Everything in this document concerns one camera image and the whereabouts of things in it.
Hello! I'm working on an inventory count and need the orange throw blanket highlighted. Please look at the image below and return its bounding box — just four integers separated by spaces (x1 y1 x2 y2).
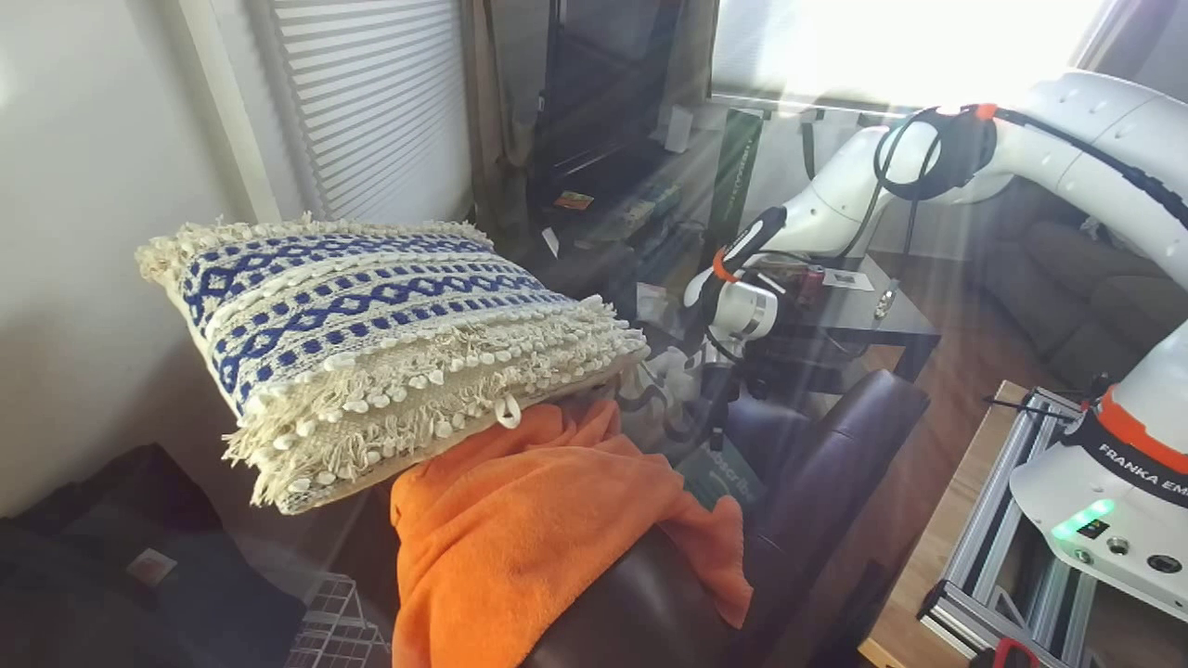
385 402 757 668

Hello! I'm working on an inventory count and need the blue white woven pillow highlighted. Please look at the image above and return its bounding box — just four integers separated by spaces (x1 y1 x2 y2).
133 220 652 515

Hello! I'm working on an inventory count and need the black flat screen television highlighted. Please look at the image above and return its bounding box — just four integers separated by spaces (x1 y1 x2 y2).
529 0 688 216

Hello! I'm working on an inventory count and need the white window blind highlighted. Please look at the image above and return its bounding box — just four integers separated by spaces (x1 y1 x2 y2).
246 0 476 231

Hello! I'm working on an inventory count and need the black fabric bag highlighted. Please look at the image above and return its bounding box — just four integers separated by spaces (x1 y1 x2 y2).
0 441 313 668

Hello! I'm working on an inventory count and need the grey fabric sofa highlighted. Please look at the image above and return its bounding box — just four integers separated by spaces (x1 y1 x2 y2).
961 183 1188 402

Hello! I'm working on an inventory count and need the white device with green light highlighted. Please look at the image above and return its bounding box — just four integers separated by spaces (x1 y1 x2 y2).
856 376 1188 668

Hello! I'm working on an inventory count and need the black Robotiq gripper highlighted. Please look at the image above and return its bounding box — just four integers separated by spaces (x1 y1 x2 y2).
683 337 750 459

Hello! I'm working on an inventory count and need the clear wire crate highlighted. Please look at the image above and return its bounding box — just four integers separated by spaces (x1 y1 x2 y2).
274 566 398 668

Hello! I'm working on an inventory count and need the dark brown leather sofa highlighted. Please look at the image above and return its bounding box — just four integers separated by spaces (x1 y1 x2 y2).
331 362 932 668

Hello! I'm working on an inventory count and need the small white plush toy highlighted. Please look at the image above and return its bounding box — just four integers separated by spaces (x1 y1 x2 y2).
615 348 710 456

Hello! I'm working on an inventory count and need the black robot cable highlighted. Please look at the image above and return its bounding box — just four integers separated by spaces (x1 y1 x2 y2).
867 102 996 205

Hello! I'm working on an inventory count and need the black television stand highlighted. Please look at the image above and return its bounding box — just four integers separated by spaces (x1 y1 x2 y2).
515 143 721 300

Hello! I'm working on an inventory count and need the red stop button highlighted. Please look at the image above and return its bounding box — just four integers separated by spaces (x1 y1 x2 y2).
985 634 1048 668

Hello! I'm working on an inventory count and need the aluminium profile frame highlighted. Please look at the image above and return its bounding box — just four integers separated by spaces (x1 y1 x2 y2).
919 384 1106 668

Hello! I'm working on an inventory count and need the beige curtain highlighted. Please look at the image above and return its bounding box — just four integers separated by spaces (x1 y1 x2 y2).
461 0 549 241

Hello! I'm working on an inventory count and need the white paper sheet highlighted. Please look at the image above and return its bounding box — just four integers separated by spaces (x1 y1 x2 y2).
818 259 875 295

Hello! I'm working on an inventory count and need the green paperback book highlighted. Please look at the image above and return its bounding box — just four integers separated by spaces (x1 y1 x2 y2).
677 438 771 512

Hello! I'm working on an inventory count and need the black coffee table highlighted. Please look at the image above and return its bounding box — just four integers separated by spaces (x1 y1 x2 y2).
737 252 944 391

